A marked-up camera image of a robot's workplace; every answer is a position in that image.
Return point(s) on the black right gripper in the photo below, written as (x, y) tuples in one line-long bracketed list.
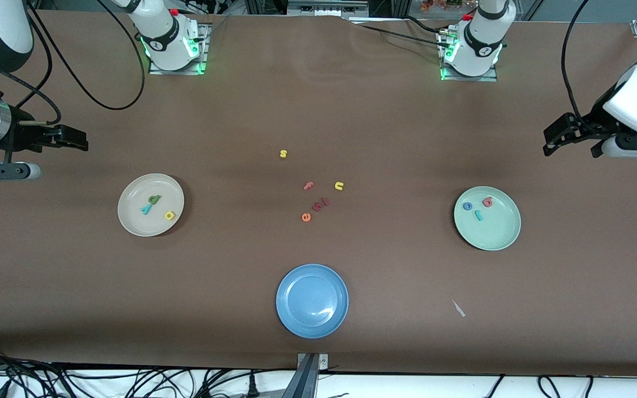
[(21, 134)]

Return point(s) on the brown table cover sheet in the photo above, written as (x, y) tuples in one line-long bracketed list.
[(318, 110)]

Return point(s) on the green foam letter d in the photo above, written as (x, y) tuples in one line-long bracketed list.
[(155, 199)]

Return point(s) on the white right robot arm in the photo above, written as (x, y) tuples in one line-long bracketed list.
[(166, 36)]

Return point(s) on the orange flowers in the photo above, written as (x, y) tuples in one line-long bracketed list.
[(434, 5)]

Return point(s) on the beige brown plate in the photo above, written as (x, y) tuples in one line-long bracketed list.
[(151, 221)]

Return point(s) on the pale green plate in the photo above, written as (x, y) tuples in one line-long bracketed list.
[(495, 232)]

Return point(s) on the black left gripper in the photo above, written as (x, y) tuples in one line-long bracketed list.
[(593, 123)]

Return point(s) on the aluminium profile bracket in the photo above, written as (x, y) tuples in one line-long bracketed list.
[(307, 381)]

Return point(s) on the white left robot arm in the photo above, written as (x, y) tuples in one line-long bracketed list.
[(479, 44)]

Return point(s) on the teal foam letter y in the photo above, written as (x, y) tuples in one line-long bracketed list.
[(145, 210)]

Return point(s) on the blue plate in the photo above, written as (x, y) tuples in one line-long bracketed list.
[(312, 301)]

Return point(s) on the black equipment box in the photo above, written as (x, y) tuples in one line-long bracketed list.
[(327, 6)]

